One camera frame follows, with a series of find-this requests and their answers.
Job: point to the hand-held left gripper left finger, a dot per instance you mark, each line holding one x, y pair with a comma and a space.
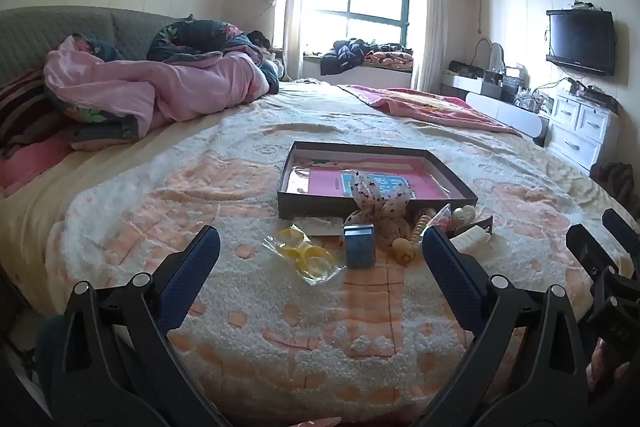
192, 267

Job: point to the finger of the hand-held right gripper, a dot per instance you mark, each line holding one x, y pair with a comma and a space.
590, 249
622, 229

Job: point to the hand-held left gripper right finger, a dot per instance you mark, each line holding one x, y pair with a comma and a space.
450, 272

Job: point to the clear bag with red item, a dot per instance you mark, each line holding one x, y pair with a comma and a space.
442, 222

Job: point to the brown hair clip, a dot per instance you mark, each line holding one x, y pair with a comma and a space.
482, 223

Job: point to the small blue box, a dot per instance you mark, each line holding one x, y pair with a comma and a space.
360, 247

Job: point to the bag of yellow bangles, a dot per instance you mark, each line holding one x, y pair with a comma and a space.
312, 259

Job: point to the shallow grey cardboard box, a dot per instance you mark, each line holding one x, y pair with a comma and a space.
300, 207

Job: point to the person's right hand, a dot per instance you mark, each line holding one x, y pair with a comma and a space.
610, 367

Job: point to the brown bag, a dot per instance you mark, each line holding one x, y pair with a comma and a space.
615, 182

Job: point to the white drawer dresser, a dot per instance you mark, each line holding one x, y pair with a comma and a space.
580, 127

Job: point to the small clear packet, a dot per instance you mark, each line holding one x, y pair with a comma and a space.
320, 226

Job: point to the black set-top box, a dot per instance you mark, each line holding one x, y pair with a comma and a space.
600, 94

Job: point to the pink book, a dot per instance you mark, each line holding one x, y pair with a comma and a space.
325, 182

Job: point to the pink printed blanket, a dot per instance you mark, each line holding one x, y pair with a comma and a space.
430, 109

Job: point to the white desk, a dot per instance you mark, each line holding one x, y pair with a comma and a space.
500, 112

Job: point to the pink floral quilt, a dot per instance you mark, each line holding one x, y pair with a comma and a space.
150, 87

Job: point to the pink pillow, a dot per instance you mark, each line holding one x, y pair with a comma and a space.
30, 162

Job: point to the white desk lamp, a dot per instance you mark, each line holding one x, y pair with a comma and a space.
492, 54

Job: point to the pink bedding pile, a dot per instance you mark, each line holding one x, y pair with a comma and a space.
392, 56

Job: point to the striped pillow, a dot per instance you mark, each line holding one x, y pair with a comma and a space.
25, 107

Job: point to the dark jacket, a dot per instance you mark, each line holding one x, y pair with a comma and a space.
345, 57

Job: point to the sheer white curtain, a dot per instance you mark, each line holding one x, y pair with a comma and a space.
292, 7
430, 17

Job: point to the grey quilted headboard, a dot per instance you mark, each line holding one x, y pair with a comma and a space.
60, 27

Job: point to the black wall television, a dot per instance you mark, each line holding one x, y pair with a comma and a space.
580, 42

